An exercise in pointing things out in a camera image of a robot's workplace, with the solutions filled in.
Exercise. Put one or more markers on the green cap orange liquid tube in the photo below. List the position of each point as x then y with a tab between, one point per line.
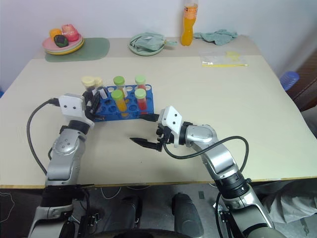
121	104

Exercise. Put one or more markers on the clear zip bag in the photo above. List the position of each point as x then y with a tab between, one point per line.
218	59

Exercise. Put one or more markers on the black and green toy fruit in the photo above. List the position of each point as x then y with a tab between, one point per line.
60	41

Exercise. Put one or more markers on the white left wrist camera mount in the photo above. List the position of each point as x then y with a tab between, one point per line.
71	106

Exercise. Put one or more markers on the green cap red liquid tube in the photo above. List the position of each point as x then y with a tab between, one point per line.
140	79
142	102

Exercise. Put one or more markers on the green placemat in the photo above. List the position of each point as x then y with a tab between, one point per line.
95	48

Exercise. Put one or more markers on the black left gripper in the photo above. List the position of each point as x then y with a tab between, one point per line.
89	112

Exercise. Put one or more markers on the white plastic sheet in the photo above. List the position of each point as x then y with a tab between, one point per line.
289	200

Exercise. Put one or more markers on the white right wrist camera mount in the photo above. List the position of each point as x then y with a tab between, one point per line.
173	119

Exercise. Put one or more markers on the blue test tube rack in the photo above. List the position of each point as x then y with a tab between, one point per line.
151	99

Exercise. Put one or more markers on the pale green plate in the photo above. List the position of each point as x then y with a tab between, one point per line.
146	52

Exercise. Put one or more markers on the orange juice bottle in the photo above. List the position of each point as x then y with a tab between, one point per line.
187	29

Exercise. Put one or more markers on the yellow plate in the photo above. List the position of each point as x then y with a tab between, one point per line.
74	51

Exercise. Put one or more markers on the light green plate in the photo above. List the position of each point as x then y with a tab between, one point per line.
78	46

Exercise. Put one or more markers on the white labelled tube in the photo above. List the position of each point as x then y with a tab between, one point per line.
102	93

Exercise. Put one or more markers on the pink toy fruit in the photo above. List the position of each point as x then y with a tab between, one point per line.
70	32

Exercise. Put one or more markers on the orange toy fruit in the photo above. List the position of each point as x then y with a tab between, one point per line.
55	32

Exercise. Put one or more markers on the green cloth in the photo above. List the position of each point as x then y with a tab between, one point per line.
218	37

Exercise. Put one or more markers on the brown wooden furniture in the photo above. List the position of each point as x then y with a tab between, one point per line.
308	86

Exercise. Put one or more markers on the yellow cap dark liquid tube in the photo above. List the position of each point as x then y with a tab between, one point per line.
99	81
88	80

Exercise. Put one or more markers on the dark rounded robot foot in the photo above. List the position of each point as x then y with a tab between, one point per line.
130	213
187	213

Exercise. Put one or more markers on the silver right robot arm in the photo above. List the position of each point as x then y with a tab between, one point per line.
218	158

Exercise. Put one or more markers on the pink plate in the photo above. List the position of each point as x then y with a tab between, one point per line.
48	44

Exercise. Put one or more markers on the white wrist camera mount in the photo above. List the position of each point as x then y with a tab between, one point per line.
71	106
173	119

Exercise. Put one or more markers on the blue plastic stool stack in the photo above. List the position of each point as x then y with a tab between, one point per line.
289	79

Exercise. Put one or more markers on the green cap clear tube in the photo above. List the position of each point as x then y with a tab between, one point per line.
119	80

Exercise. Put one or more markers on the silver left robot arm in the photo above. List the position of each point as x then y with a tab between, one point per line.
64	153

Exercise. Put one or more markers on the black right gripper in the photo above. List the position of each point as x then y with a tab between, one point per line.
164	137

